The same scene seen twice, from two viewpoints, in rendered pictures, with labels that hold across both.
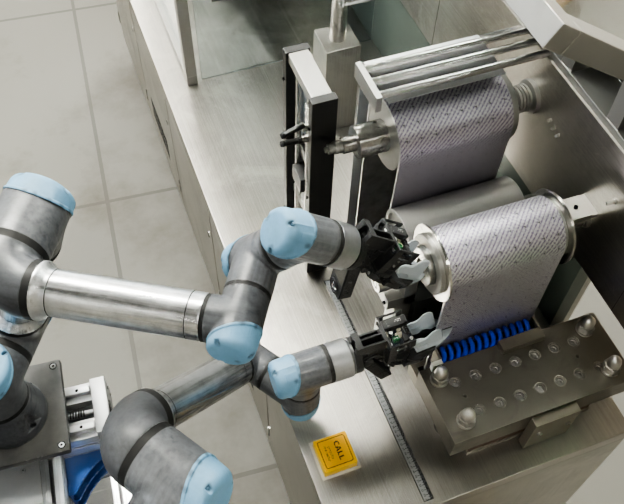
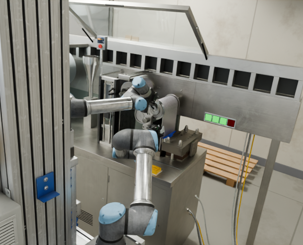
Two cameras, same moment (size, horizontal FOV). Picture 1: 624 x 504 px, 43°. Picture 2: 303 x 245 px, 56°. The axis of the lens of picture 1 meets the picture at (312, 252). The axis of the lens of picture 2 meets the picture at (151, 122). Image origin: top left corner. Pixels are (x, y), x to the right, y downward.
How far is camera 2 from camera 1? 140 cm
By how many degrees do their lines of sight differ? 46
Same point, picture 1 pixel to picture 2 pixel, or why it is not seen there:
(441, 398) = (171, 144)
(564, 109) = (160, 81)
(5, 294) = (79, 104)
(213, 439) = not seen: outside the picture
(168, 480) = (145, 132)
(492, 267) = (168, 105)
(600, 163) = (175, 85)
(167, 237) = not seen: hidden behind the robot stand
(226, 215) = (79, 145)
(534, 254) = (174, 103)
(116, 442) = (126, 131)
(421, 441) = (170, 163)
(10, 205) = not seen: hidden behind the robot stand
